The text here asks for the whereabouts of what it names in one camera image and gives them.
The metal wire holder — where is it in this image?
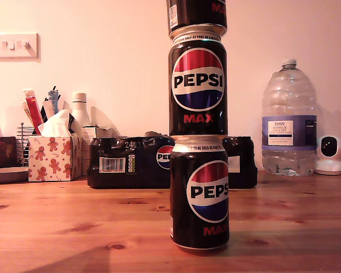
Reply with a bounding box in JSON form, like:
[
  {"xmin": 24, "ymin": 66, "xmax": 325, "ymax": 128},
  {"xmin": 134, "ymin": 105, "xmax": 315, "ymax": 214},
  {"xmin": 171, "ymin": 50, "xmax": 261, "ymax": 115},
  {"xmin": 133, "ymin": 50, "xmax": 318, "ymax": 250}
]
[{"xmin": 16, "ymin": 122, "xmax": 36, "ymax": 167}]

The small white carton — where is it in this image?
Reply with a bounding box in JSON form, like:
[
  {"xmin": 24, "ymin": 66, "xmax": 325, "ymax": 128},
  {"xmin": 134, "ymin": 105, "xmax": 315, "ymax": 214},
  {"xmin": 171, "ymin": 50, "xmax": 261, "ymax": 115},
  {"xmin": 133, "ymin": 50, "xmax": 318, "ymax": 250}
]
[{"xmin": 81, "ymin": 124, "xmax": 116, "ymax": 176}]

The small white round camera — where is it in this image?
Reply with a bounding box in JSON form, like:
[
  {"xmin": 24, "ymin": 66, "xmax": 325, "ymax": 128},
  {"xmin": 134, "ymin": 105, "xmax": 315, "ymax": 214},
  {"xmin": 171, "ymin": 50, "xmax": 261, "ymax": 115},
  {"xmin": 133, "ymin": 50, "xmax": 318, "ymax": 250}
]
[{"xmin": 315, "ymin": 135, "xmax": 341, "ymax": 176}]

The blue packet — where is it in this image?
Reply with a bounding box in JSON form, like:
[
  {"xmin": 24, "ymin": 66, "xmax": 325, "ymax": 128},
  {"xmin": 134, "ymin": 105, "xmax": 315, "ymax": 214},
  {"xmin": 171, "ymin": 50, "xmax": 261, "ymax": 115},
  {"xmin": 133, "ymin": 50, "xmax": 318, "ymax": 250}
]
[{"xmin": 47, "ymin": 85, "xmax": 61, "ymax": 114}]

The large clear water bottle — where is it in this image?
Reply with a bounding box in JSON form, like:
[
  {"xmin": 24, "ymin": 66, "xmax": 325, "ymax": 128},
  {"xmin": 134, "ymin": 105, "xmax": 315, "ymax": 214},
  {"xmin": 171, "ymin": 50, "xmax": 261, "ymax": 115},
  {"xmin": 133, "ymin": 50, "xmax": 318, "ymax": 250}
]
[{"xmin": 261, "ymin": 59, "xmax": 318, "ymax": 177}]

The white bottle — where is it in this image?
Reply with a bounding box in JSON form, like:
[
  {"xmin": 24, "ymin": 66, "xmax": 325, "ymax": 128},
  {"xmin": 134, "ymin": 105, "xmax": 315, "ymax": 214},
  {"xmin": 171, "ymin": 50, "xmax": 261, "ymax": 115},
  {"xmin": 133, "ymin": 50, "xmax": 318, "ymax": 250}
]
[{"xmin": 70, "ymin": 92, "xmax": 92, "ymax": 127}]

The gingerbread print tissue box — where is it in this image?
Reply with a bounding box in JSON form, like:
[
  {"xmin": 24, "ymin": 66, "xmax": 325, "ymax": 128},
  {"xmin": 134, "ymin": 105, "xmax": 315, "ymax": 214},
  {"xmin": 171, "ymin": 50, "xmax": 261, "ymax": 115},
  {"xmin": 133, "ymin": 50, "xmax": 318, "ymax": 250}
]
[{"xmin": 27, "ymin": 135, "xmax": 83, "ymax": 182}]

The black shrink-wrapped Pepsi can pack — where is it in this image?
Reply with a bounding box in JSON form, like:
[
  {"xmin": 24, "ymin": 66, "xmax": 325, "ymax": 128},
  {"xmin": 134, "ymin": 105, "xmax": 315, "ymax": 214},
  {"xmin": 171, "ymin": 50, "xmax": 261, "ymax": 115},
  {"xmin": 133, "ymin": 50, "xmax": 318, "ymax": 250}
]
[{"xmin": 86, "ymin": 130, "xmax": 259, "ymax": 190}]

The black Pepsi Max can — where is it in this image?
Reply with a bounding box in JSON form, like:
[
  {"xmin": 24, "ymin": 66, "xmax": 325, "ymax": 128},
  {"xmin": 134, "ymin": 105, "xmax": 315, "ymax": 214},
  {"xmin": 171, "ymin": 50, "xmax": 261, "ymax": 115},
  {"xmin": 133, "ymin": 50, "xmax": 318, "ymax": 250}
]
[
  {"xmin": 166, "ymin": 0, "xmax": 228, "ymax": 32},
  {"xmin": 169, "ymin": 135, "xmax": 230, "ymax": 254},
  {"xmin": 167, "ymin": 28, "xmax": 228, "ymax": 137}
]

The grey plate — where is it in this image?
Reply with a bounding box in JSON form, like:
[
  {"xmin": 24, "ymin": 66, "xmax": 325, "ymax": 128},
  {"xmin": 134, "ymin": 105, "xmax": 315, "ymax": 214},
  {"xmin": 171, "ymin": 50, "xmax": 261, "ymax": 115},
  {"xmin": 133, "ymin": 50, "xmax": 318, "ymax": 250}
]
[{"xmin": 0, "ymin": 166, "xmax": 30, "ymax": 184}]

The white wall light switch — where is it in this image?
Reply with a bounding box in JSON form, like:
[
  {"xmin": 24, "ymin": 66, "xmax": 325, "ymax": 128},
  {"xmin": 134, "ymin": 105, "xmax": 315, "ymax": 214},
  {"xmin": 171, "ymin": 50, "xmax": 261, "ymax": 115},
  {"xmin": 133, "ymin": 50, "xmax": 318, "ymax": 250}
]
[{"xmin": 0, "ymin": 32, "xmax": 41, "ymax": 62}]

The black white striped packet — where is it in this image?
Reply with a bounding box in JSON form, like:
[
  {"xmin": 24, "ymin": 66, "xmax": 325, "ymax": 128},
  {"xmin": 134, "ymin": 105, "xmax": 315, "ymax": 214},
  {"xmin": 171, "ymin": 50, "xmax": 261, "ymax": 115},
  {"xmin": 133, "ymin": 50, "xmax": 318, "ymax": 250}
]
[{"xmin": 40, "ymin": 98, "xmax": 56, "ymax": 123}]

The dark red box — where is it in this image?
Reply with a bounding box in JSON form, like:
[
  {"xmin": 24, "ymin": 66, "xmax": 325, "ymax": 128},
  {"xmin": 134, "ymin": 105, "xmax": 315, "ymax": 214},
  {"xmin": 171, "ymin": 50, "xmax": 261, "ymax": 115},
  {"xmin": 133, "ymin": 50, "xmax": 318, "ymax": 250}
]
[{"xmin": 0, "ymin": 135, "xmax": 18, "ymax": 169}]

